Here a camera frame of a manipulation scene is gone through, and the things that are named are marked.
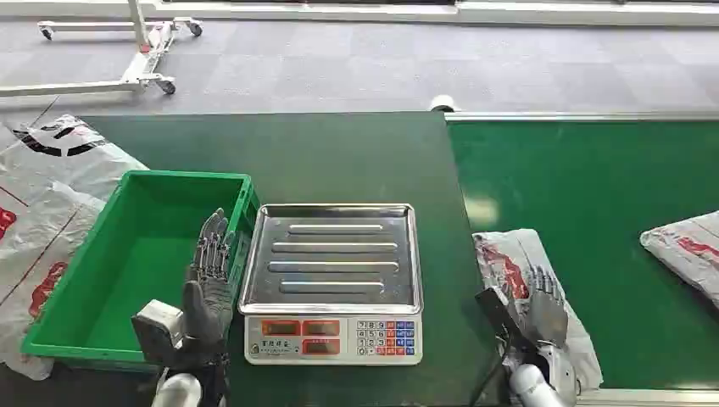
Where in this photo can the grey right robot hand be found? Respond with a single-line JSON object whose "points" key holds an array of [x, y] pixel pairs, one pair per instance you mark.
{"points": [[543, 312]]}

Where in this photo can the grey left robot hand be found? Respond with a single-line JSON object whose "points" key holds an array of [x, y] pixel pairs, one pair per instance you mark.
{"points": [[206, 292]]}

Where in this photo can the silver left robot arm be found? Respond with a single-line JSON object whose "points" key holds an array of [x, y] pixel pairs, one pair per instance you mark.
{"points": [[188, 382]]}

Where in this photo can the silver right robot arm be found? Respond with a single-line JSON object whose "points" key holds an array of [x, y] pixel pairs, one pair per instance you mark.
{"points": [[536, 376]]}

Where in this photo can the grey parcel bag red print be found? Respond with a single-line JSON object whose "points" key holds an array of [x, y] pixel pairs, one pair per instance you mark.
{"points": [[505, 264], [685, 253]]}

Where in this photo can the green plastic crate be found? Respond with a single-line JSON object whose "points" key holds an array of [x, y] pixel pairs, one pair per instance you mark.
{"points": [[135, 264]]}

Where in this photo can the green conveyor belt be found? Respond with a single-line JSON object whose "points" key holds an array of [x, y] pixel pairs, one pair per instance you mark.
{"points": [[590, 236]]}

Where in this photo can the electronic weighing scale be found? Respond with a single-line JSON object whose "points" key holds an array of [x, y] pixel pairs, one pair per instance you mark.
{"points": [[333, 281]]}

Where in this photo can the large white plastic bag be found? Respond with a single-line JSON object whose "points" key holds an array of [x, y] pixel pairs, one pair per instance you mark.
{"points": [[45, 224]]}

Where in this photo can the white conveyor roller end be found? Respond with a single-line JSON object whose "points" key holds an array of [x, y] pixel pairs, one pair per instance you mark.
{"points": [[444, 103]]}

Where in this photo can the dark right wrist camera box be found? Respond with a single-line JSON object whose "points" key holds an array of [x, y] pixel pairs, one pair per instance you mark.
{"points": [[500, 314]]}

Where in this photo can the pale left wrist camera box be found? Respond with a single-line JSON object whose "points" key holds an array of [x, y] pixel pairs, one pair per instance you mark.
{"points": [[157, 331]]}

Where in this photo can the white wheeled metal frame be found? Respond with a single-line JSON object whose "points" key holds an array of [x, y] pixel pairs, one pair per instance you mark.
{"points": [[140, 50]]}

